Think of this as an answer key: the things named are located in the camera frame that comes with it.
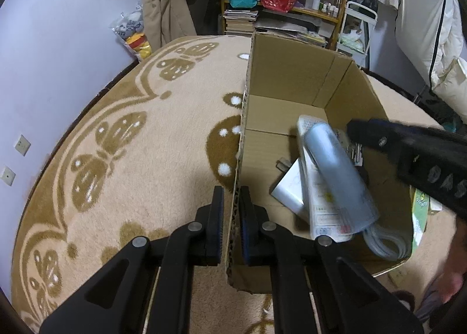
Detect cardboard box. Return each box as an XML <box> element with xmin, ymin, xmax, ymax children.
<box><xmin>224</xmin><ymin>31</ymin><xmax>418</xmax><ymax>294</ymax></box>

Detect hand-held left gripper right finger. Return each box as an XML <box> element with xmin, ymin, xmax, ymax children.
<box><xmin>238</xmin><ymin>185</ymin><xmax>426</xmax><ymax>334</ymax></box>

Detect white trolley cart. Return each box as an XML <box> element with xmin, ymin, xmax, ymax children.
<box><xmin>337</xmin><ymin>0</ymin><xmax>378</xmax><ymax>70</ymax></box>

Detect white charger adapter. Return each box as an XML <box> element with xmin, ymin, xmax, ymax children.
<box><xmin>270</xmin><ymin>158</ymin><xmax>311</xmax><ymax>218</ymax></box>

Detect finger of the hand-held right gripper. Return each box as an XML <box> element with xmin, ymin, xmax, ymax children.
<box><xmin>346</xmin><ymin>119</ymin><xmax>408</xmax><ymax>160</ymax></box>

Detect messy pile of books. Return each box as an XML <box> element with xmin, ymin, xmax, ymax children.
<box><xmin>255</xmin><ymin>20</ymin><xmax>327</xmax><ymax>48</ymax></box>

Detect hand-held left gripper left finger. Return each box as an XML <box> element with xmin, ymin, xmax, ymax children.
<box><xmin>38</xmin><ymin>185</ymin><xmax>224</xmax><ymax>334</ymax></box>

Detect white wall socket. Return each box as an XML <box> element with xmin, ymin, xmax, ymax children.
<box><xmin>14</xmin><ymin>134</ymin><xmax>31</xmax><ymax>156</ymax></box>
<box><xmin>0</xmin><ymin>165</ymin><xmax>17</xmax><ymax>187</ymax></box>

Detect green white packet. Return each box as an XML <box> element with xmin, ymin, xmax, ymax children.
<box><xmin>412</xmin><ymin>188</ymin><xmax>433</xmax><ymax>251</ymax></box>

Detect white tube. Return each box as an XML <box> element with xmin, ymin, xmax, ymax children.
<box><xmin>296</xmin><ymin>115</ymin><xmax>354</xmax><ymax>243</ymax></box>

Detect person's right forearm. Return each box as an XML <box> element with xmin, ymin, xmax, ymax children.
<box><xmin>416</xmin><ymin>215</ymin><xmax>467</xmax><ymax>324</ymax></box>

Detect white cable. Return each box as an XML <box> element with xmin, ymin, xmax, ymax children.
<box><xmin>361</xmin><ymin>222</ymin><xmax>412</xmax><ymax>259</ymax></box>

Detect bag of plush toys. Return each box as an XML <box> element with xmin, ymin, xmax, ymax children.
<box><xmin>111</xmin><ymin>4</ymin><xmax>153</xmax><ymax>61</ymax></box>

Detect neat stack of books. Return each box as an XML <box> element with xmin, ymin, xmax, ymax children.
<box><xmin>223</xmin><ymin>9</ymin><xmax>259</xmax><ymax>35</ymax></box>

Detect white coat on chair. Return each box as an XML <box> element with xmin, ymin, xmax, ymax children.
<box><xmin>396</xmin><ymin>0</ymin><xmax>467</xmax><ymax>106</ymax></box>

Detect beige trousers hanging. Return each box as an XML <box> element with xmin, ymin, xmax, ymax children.
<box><xmin>140</xmin><ymin>0</ymin><xmax>198</xmax><ymax>52</ymax></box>

